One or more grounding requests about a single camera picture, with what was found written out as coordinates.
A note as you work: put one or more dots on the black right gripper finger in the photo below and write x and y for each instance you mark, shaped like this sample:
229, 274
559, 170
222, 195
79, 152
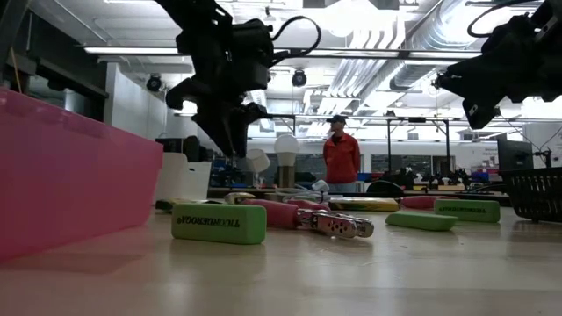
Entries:
480, 114
461, 81

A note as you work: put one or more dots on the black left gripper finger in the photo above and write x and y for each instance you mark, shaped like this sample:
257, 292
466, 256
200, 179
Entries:
228, 129
186, 93

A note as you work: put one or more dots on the green Ticonderoga eraser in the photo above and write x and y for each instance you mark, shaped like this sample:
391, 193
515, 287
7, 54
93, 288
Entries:
421, 221
219, 224
467, 210

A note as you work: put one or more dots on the pink plastic tray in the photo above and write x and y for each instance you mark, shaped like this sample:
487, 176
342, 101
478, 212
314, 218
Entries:
66, 175

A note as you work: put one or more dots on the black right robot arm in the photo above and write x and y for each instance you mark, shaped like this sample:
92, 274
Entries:
551, 13

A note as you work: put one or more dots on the black ceiling spotlight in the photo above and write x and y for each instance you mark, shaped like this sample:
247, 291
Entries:
299, 78
153, 82

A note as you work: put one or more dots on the white faceted object on stand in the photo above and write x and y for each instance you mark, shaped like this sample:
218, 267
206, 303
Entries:
257, 160

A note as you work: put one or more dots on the black computer monitor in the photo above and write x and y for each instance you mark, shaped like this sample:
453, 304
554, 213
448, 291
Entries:
514, 154

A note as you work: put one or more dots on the black background equipment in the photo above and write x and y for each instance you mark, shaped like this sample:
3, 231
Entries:
175, 145

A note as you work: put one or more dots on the white light bulb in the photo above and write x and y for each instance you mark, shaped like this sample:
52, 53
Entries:
286, 145

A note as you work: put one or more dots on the blue storage bin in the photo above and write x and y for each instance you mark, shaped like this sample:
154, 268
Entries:
366, 177
480, 176

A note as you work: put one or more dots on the white plastic bin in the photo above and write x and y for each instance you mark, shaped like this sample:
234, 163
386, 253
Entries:
184, 180

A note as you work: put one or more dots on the black mesh basket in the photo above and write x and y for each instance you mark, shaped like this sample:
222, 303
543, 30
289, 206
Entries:
535, 193

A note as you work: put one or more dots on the overhead LED light bar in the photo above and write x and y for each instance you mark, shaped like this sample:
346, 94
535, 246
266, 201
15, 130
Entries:
351, 53

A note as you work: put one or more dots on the person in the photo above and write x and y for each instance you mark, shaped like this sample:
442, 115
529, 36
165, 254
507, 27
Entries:
341, 160

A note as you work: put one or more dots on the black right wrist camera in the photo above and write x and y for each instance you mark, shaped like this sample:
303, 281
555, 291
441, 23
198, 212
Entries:
507, 37

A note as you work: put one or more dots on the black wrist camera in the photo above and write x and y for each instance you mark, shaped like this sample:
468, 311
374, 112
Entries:
507, 37
257, 52

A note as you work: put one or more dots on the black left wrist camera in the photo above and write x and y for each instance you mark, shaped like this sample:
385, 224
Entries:
257, 52

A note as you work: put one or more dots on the black metal frame stand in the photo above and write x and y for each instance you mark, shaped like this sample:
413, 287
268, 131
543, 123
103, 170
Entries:
290, 117
417, 119

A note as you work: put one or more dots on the black aluminium table frame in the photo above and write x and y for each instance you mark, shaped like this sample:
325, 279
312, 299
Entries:
217, 193

